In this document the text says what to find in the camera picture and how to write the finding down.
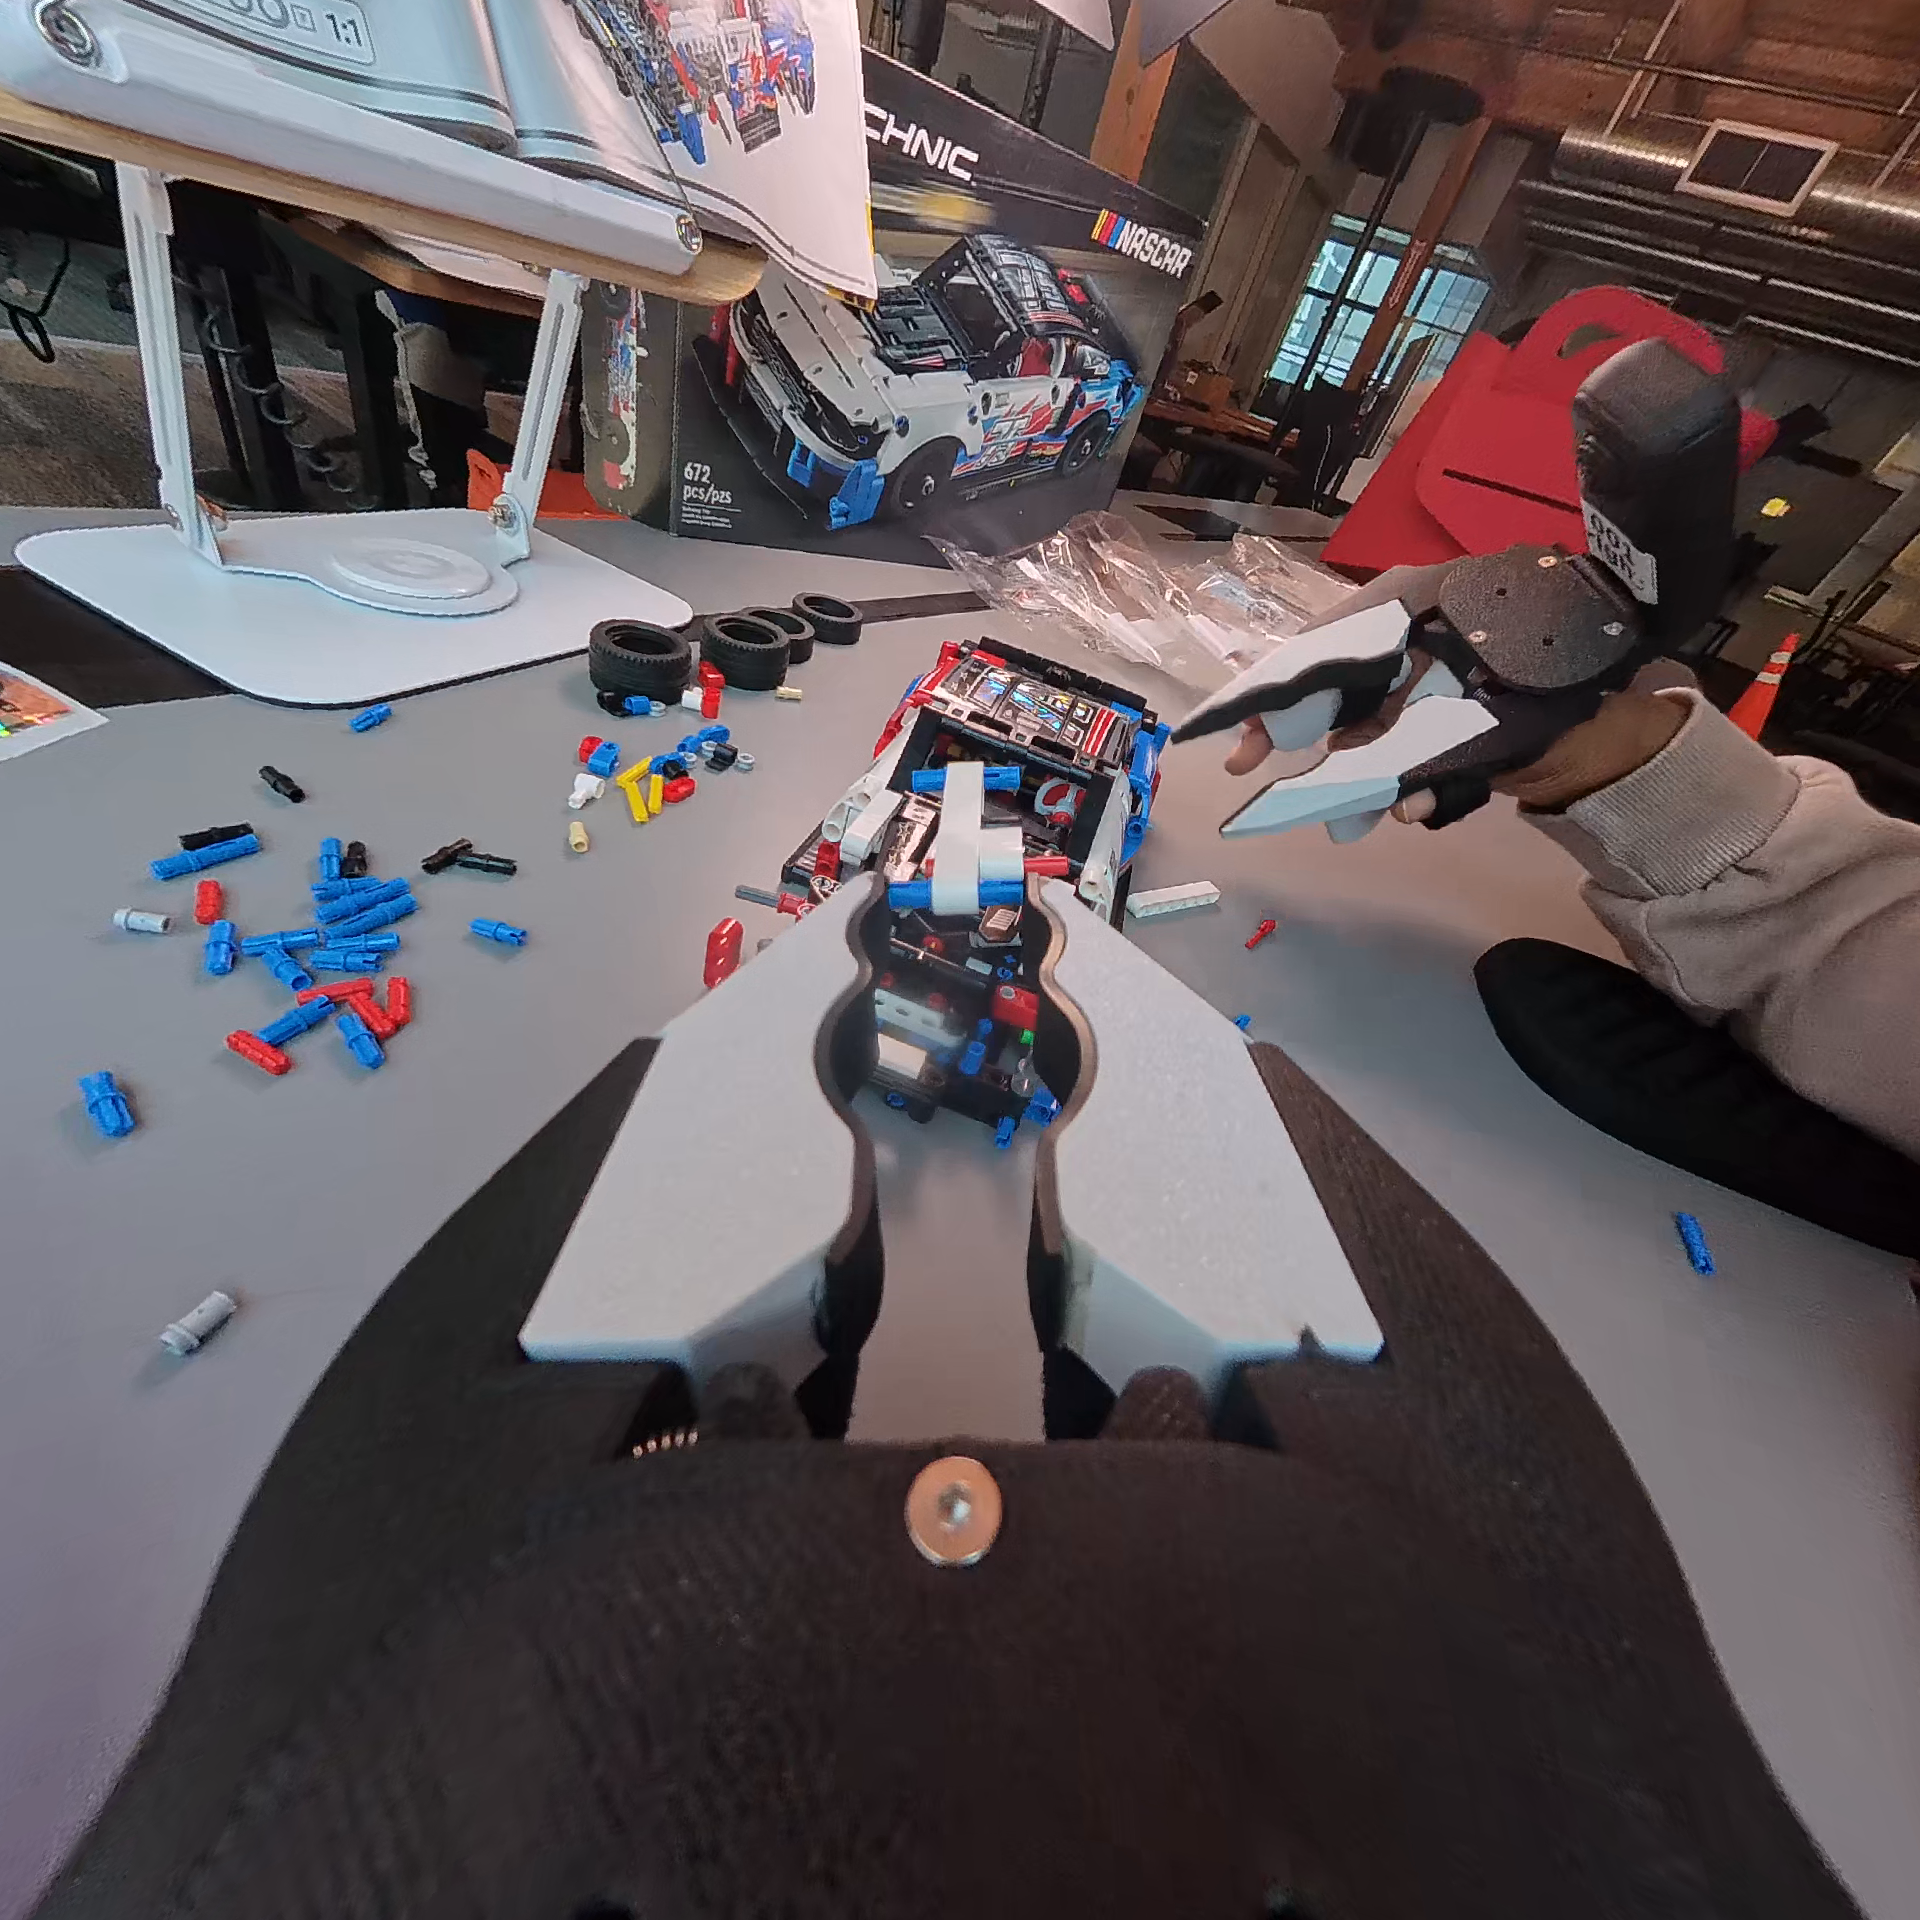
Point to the person's right hand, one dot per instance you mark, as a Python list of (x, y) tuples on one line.
[(1604, 750)]

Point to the red bag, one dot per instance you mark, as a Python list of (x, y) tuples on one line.
[(1469, 480)]

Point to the long white brick beam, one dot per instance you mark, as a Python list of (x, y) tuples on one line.
[(1172, 902)]

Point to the white book stand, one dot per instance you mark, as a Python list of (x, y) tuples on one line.
[(405, 578)]

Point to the studio light with barn doors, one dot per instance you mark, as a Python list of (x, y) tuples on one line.
[(1200, 30)]

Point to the orange traffic cone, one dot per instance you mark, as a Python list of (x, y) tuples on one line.
[(1769, 698)]

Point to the large paned window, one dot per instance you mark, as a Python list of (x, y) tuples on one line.
[(1366, 314)]

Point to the cluster of mixed coloured pieces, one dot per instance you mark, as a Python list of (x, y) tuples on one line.
[(660, 779)]

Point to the black toy tire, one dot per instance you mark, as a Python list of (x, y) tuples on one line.
[(830, 618), (747, 649), (641, 658), (792, 632)]

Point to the black axle connector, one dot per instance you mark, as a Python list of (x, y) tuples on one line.
[(468, 860)]

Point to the white vent grille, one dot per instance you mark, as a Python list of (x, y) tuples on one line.
[(1759, 165)]

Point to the black mesh pad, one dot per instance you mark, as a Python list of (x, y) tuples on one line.
[(1620, 1065)]

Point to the sticker sheet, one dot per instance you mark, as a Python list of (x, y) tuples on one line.
[(45, 718)]

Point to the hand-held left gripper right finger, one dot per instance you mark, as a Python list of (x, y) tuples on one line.
[(1200, 1186)]

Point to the short black beam piece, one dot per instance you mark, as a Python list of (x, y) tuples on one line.
[(221, 835)]

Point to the heap of clear plastic bags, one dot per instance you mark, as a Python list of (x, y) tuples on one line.
[(1140, 594)]

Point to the toy brick race car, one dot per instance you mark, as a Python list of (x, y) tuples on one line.
[(1020, 720)]

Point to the person's right forearm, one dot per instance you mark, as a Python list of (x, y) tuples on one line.
[(1770, 930)]

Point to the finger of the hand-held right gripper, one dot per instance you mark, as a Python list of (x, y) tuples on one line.
[(1335, 789), (1306, 661)]

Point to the white brick beam assembly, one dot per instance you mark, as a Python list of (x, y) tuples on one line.
[(968, 841)]

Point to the metal air duct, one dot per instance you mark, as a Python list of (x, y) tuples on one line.
[(1652, 255)]

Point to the open instruction booklet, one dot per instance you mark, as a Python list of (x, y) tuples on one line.
[(751, 165)]

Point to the black toy set box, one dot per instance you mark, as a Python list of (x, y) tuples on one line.
[(929, 405)]

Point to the orange plastic base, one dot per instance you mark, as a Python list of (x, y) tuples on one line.
[(548, 487)]

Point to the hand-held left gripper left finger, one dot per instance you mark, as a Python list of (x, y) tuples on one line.
[(707, 1186)]

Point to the pile of blue red pins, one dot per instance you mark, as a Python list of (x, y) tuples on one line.
[(338, 946)]

